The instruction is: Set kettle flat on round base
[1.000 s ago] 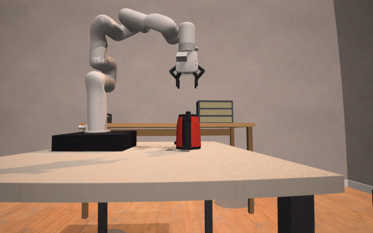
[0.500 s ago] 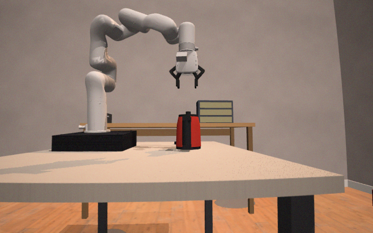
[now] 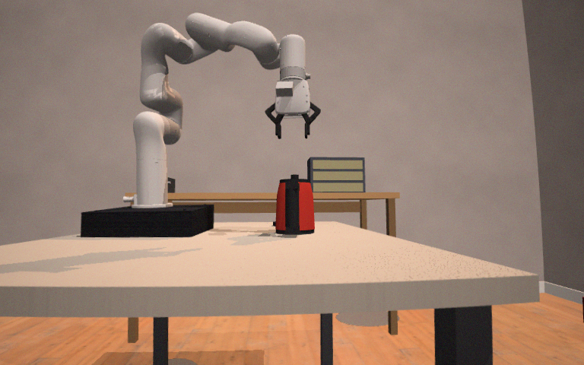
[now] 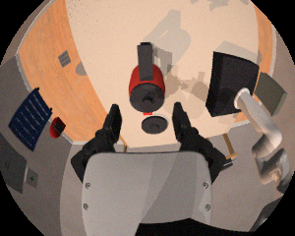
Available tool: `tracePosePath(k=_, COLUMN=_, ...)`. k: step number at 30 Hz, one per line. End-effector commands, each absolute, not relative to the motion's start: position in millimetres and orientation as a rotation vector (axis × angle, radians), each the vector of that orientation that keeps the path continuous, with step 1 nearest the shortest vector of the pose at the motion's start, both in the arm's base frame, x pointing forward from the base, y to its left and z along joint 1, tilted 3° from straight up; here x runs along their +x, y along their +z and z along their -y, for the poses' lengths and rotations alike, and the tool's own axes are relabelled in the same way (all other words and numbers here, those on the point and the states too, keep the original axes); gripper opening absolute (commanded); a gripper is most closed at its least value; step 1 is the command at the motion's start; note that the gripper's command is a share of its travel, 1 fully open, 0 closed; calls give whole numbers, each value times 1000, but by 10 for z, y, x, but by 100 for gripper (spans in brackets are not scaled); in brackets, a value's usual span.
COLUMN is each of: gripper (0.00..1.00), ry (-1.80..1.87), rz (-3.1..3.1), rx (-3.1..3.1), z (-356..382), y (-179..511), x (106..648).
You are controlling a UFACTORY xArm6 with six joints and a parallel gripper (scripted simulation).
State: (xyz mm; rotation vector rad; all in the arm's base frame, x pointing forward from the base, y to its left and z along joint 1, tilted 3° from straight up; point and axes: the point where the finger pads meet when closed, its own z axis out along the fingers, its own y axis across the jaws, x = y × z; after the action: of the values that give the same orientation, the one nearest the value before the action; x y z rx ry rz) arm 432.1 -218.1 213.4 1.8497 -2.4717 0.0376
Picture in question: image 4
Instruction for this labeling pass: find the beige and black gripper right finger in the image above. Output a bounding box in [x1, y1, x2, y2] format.
[172, 101, 226, 185]

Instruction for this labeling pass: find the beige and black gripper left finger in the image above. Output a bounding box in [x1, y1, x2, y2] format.
[71, 103, 122, 183]

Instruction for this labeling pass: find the red and black electric kettle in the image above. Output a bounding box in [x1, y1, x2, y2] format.
[129, 42, 165, 115]

